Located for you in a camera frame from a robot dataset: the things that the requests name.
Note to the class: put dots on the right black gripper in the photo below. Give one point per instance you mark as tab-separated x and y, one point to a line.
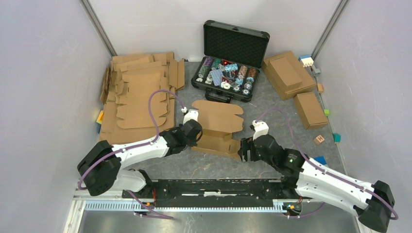
246	144

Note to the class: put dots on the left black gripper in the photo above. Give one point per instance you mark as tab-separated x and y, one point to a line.
193	142

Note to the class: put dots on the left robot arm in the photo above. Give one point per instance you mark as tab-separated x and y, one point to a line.
105	166

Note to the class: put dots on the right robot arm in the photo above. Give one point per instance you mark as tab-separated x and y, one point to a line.
303	176

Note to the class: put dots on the small folded cardboard box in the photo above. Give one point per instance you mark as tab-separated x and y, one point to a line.
310	111

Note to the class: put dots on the large folded cardboard box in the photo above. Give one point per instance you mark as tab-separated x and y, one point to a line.
308	83

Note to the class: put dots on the stack of flat cardboard blanks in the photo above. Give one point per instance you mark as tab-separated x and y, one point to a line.
138	94

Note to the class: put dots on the wooden letter H cube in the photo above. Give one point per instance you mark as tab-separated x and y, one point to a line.
319	139

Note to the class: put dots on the blue green stacked blocks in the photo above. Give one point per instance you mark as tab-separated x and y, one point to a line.
321	160

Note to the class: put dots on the black poker chip case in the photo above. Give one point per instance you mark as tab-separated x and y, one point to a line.
232	58

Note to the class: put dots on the teal cube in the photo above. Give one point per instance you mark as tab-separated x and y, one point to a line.
336	137

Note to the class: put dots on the orange yellow block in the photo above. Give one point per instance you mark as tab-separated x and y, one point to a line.
99	120

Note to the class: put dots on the small wooden cube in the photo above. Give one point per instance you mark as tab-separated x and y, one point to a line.
320	88

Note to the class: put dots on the grey toy block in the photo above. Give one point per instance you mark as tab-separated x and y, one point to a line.
315	72

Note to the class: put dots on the blue white toy block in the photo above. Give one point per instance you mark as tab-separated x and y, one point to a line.
306	60

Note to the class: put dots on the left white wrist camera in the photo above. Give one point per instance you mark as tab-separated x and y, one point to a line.
190	114

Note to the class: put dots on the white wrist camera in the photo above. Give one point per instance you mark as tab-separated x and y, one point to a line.
260	128
190	114

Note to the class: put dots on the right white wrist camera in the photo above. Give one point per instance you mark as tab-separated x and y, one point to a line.
260	128

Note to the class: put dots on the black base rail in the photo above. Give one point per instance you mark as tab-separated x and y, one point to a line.
214	193

